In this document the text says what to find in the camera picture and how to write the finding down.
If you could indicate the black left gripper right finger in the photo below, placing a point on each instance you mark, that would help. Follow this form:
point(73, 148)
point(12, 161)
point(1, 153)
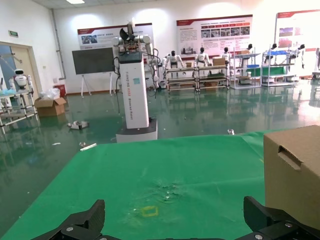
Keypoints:
point(267, 220)

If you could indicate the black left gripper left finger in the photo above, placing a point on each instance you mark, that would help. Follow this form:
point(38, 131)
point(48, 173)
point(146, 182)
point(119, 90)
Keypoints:
point(85, 222)

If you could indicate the large open cardboard box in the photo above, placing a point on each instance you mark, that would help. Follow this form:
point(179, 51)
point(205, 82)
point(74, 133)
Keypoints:
point(292, 185)

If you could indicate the open cardboard box on floor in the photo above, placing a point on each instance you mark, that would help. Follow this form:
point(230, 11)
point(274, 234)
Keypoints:
point(51, 108)

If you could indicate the closed cardboard box on shelf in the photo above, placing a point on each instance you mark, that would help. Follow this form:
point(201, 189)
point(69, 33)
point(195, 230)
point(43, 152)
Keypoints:
point(218, 61)

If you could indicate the cardboard scrap on floor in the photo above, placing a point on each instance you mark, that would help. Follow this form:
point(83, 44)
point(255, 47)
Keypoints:
point(78, 125)

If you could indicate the green table cloth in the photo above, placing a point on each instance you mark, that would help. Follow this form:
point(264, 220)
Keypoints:
point(175, 170)

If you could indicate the clear plastic bags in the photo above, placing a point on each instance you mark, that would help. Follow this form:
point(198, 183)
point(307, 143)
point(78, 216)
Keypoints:
point(48, 93)

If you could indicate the red bin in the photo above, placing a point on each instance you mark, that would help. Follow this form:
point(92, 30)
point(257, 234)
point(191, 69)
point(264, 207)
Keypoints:
point(60, 90)

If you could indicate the white shelf with blue tray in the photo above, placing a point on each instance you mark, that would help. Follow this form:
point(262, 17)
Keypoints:
point(246, 72)

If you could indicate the white shelf with green panel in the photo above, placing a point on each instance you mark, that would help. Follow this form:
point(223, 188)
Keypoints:
point(278, 70)

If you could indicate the small round-head white robot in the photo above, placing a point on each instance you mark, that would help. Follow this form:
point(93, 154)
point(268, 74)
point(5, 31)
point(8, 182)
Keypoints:
point(20, 79)

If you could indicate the black display screen on stand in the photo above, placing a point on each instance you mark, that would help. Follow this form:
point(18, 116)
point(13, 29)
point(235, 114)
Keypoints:
point(93, 60)

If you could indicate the white humanoid robot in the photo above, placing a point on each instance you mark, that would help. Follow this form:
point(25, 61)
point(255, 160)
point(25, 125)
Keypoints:
point(202, 57)
point(226, 55)
point(172, 59)

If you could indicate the green exit sign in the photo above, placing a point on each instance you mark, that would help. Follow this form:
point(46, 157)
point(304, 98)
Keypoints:
point(13, 33)

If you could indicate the white tube frame rack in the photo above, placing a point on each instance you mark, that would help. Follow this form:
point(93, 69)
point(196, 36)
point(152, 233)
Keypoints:
point(20, 110)

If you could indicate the white tube frame shelf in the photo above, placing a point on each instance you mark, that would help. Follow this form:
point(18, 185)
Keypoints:
point(212, 77)
point(180, 79)

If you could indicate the wall poster with car photo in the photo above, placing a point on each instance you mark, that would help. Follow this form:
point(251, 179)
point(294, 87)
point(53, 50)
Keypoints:
point(100, 37)

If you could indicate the wide red-header wall poster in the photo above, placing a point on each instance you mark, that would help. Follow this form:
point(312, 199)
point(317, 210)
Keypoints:
point(215, 32)

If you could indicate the wall poster with red photos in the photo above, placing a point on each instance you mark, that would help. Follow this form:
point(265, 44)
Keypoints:
point(297, 27)

